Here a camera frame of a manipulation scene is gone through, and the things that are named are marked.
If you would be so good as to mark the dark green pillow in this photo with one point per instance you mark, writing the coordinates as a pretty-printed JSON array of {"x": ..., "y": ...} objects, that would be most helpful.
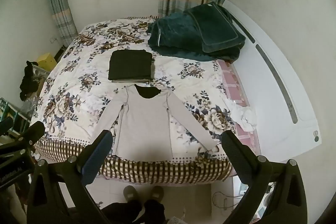
[{"x": 216, "y": 28}]

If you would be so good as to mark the person's right leg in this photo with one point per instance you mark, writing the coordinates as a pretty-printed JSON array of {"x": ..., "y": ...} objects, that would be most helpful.
[{"x": 155, "y": 212}]

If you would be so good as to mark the green storage rack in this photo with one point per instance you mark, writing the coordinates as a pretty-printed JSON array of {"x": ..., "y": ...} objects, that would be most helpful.
[{"x": 13, "y": 111}]

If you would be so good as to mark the folded black garment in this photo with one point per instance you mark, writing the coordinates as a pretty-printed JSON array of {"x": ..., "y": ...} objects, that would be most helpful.
[{"x": 130, "y": 64}]

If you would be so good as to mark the dark green blanket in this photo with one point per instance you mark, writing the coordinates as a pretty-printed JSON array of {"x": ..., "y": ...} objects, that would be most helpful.
[{"x": 173, "y": 35}]

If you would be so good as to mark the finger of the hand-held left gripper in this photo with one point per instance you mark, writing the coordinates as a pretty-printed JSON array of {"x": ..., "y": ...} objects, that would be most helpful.
[
  {"x": 32, "y": 132},
  {"x": 6, "y": 125}
]

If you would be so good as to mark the grey slipper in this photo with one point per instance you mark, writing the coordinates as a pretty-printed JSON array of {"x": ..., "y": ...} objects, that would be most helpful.
[
  {"x": 132, "y": 193},
  {"x": 156, "y": 193}
]

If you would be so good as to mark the person's leg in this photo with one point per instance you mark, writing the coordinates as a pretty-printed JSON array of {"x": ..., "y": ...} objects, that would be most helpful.
[
  {"x": 155, "y": 212},
  {"x": 123, "y": 212}
]

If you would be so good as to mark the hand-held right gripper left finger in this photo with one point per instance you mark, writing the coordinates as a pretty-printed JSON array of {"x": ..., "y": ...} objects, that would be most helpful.
[{"x": 94, "y": 158}]

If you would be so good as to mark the grey long-sleeve shirt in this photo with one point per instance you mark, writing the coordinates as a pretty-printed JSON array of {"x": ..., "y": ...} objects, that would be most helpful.
[{"x": 143, "y": 124}]

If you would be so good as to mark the floral quilt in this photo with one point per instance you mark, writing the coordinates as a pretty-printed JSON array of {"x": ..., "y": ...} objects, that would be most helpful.
[{"x": 86, "y": 77}]

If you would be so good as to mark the white bed headboard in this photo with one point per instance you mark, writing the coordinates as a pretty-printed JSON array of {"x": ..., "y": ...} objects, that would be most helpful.
[{"x": 267, "y": 87}]

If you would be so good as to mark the person's left leg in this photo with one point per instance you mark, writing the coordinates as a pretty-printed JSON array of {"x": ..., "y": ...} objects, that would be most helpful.
[{"x": 123, "y": 212}]

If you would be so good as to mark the pink checked bed sheet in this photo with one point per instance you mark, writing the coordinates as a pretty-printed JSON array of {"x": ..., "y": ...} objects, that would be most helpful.
[{"x": 237, "y": 90}]

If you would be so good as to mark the folded grey garment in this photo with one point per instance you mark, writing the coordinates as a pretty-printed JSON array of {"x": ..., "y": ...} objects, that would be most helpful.
[{"x": 153, "y": 70}]

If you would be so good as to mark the black crumpled cloth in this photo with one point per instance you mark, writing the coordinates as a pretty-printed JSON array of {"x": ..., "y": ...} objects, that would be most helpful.
[{"x": 27, "y": 79}]

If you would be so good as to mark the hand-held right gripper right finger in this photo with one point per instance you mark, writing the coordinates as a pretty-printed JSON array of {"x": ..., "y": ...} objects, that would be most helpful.
[{"x": 236, "y": 153}]

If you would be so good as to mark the white crumpled cloth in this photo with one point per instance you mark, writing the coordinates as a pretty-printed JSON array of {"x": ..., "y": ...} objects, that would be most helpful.
[{"x": 245, "y": 115}]

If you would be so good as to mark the yellow box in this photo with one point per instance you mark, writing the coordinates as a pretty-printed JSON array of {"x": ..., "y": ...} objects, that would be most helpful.
[{"x": 47, "y": 61}]

